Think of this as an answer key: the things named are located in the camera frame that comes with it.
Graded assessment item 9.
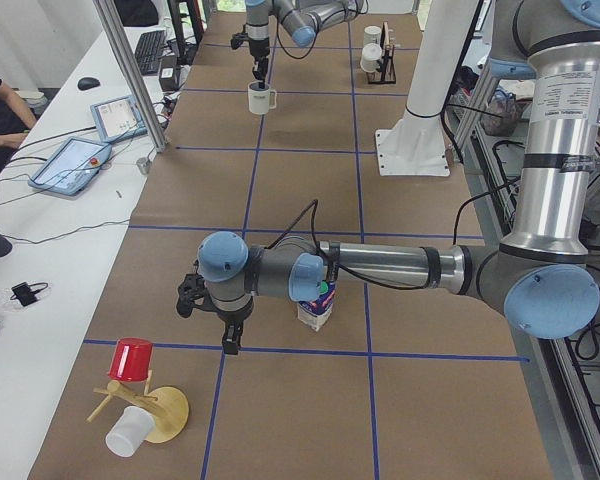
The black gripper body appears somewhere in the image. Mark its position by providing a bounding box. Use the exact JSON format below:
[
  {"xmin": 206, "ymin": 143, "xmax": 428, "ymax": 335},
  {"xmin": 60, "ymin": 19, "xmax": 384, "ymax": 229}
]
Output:
[
  {"xmin": 213, "ymin": 297, "xmax": 253, "ymax": 324},
  {"xmin": 248, "ymin": 37, "xmax": 270, "ymax": 61}
]

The white mug with handle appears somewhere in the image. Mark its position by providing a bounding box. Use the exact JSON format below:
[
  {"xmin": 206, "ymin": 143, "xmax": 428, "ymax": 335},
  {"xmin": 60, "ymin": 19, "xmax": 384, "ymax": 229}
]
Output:
[{"xmin": 247, "ymin": 81, "xmax": 277, "ymax": 115}]

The blue white milk carton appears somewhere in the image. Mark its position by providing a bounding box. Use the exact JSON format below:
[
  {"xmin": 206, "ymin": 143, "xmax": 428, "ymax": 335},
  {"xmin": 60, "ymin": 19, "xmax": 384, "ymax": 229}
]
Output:
[{"xmin": 297, "ymin": 281, "xmax": 336, "ymax": 332}]

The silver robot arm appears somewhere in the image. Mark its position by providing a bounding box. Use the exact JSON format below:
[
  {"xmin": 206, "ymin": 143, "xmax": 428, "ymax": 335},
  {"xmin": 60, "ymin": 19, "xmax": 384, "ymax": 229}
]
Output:
[
  {"xmin": 177, "ymin": 1, "xmax": 600, "ymax": 354},
  {"xmin": 230, "ymin": 0, "xmax": 368, "ymax": 87}
]

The wooden cup tree stand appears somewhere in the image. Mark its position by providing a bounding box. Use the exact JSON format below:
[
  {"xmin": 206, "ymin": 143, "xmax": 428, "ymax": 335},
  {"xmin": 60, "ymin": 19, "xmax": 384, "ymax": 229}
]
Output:
[{"xmin": 86, "ymin": 369, "xmax": 190, "ymax": 444}]

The red plastic cup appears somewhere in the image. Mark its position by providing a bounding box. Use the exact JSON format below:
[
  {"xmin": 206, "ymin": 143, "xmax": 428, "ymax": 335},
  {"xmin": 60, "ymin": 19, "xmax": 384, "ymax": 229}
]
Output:
[{"xmin": 108, "ymin": 337, "xmax": 153, "ymax": 382}]

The white plastic cup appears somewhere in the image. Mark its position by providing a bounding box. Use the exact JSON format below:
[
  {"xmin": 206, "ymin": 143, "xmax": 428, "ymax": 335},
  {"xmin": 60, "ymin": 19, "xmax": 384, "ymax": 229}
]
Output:
[{"xmin": 105, "ymin": 405, "xmax": 155, "ymax": 458}]

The black keyboard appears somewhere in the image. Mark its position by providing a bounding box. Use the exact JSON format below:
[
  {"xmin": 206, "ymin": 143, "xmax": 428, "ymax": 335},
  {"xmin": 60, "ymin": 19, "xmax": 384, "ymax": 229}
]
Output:
[{"xmin": 134, "ymin": 30, "xmax": 166, "ymax": 75}]

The white mug lower on rack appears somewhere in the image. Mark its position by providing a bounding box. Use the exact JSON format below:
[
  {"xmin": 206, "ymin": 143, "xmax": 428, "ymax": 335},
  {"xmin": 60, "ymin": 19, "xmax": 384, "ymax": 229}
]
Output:
[{"xmin": 360, "ymin": 43, "xmax": 383, "ymax": 73}]

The white mug on rack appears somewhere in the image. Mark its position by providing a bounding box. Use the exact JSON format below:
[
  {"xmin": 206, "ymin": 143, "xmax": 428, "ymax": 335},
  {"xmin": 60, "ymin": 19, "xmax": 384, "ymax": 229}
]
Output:
[
  {"xmin": 363, "ymin": 25, "xmax": 383, "ymax": 46},
  {"xmin": 360, "ymin": 43, "xmax": 383, "ymax": 73}
]

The white mug upper on rack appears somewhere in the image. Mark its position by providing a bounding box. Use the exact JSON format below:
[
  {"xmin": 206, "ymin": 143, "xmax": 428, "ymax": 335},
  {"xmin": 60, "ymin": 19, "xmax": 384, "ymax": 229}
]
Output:
[{"xmin": 363, "ymin": 25, "xmax": 383, "ymax": 46}]

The far teach pendant tablet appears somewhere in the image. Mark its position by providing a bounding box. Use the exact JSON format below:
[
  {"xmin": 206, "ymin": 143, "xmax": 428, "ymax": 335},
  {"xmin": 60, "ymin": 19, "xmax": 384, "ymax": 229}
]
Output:
[{"xmin": 90, "ymin": 95, "xmax": 147, "ymax": 143}]

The teach pendant tablet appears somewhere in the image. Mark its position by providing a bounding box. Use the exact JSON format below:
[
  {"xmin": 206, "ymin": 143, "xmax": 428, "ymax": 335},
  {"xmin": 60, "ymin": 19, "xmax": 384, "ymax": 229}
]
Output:
[
  {"xmin": 28, "ymin": 137, "xmax": 112, "ymax": 197},
  {"xmin": 90, "ymin": 95, "xmax": 147, "ymax": 143}
]

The black computer mouse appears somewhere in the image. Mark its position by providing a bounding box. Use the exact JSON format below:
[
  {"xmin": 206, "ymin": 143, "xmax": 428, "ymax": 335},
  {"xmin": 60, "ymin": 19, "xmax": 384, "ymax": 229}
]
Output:
[{"xmin": 77, "ymin": 77, "xmax": 101, "ymax": 91}]

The near teach pendant tablet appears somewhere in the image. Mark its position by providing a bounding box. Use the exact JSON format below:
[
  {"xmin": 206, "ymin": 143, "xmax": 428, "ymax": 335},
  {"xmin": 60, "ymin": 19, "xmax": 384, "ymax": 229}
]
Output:
[{"xmin": 28, "ymin": 137, "xmax": 112, "ymax": 197}]

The small black adapter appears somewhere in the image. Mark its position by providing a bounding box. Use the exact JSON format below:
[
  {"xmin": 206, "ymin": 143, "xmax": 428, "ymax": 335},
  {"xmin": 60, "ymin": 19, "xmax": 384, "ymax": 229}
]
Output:
[{"xmin": 11, "ymin": 282, "xmax": 49, "ymax": 307}]

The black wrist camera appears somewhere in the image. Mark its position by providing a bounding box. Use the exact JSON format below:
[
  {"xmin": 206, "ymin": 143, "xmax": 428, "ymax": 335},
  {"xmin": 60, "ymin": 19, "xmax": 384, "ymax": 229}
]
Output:
[{"xmin": 176, "ymin": 260, "xmax": 214, "ymax": 318}]

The black wire mug rack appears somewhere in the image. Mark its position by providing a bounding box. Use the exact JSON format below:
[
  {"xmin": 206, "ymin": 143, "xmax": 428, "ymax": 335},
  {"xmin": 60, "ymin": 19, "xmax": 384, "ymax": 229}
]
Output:
[{"xmin": 364, "ymin": 21, "xmax": 397, "ymax": 85}]

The aluminium frame post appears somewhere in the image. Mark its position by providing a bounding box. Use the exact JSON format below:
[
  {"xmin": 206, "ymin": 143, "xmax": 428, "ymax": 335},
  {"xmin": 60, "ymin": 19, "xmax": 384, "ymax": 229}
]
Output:
[{"xmin": 93, "ymin": 0, "xmax": 167, "ymax": 153}]

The white camera mast post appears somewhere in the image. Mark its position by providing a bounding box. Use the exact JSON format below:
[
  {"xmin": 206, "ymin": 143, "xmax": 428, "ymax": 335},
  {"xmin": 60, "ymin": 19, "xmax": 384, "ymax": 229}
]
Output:
[{"xmin": 376, "ymin": 0, "xmax": 480, "ymax": 177}]

